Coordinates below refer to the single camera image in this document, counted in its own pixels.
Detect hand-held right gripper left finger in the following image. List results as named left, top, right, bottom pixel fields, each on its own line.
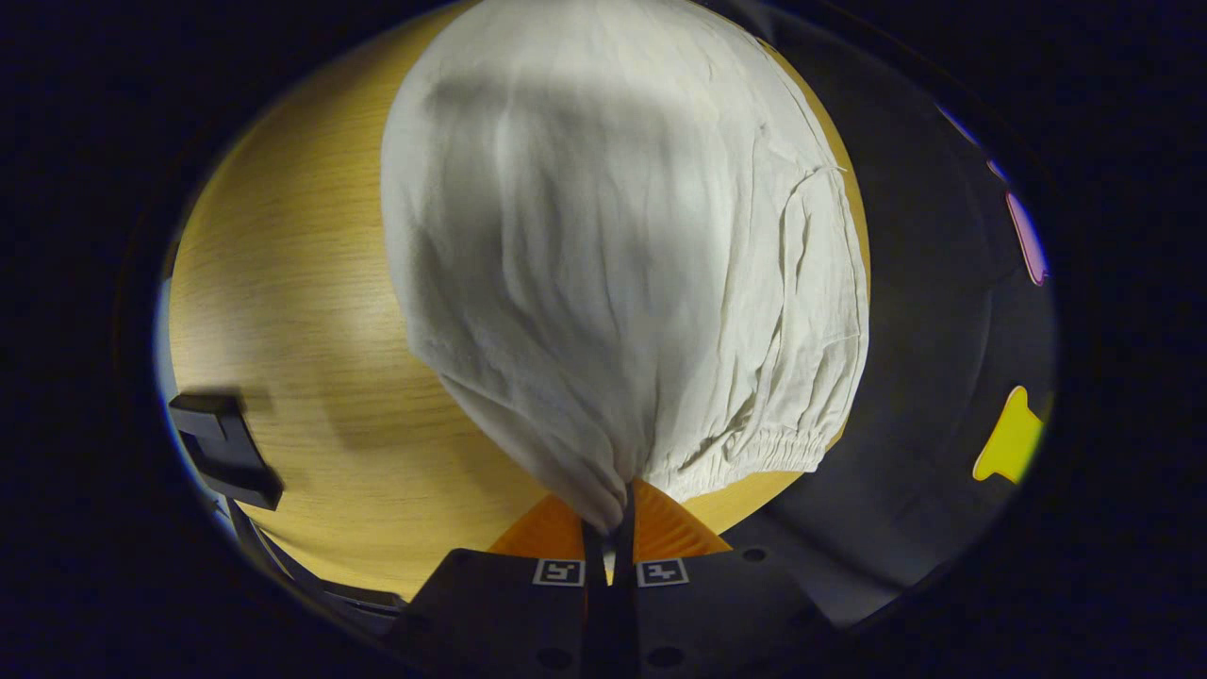
left=387, top=490, right=610, bottom=679

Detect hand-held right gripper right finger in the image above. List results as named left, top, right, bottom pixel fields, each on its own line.
left=613, top=476, right=840, bottom=679

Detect white jeans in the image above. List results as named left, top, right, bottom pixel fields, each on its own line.
left=380, top=0, right=870, bottom=534

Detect black backdrop cloth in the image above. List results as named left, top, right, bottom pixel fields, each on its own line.
left=651, top=0, right=1057, bottom=628

